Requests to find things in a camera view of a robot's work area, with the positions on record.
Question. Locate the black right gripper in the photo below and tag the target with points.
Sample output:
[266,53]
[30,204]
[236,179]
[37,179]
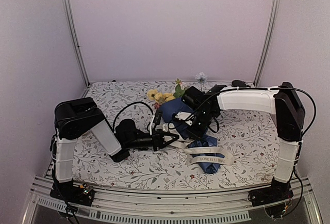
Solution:
[196,134]

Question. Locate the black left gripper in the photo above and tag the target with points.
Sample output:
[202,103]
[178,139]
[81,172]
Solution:
[158,140]

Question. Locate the clear plastic wrap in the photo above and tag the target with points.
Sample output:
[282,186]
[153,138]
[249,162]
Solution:
[215,154]

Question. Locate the white fake flower stem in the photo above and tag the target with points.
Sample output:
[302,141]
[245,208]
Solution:
[180,88]

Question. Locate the pink bud leafy stem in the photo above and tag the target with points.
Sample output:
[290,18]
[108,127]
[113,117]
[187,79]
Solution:
[156,105]

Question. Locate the pale blue fake flower stem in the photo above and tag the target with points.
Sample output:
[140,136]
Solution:
[201,78]

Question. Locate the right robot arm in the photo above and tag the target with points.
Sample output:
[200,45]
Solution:
[245,127]

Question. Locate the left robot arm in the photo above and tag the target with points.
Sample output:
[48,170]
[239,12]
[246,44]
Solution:
[75,118]

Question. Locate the dark grey metal mug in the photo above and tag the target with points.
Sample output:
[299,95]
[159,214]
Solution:
[239,83]

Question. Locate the floral patterned tablecloth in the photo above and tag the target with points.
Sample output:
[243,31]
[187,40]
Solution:
[165,169]

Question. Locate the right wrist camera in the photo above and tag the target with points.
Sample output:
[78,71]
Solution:
[186,117]

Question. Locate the front aluminium rail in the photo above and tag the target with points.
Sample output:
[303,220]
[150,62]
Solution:
[127,205]

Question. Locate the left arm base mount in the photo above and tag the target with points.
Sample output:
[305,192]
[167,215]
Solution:
[73,194]

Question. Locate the right aluminium frame post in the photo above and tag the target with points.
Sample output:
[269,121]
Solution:
[267,41]

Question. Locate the aluminium frame post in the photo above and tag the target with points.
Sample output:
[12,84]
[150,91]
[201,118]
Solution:
[75,42]
[267,41]

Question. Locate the left aluminium frame post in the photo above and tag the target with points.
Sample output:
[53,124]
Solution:
[75,42]

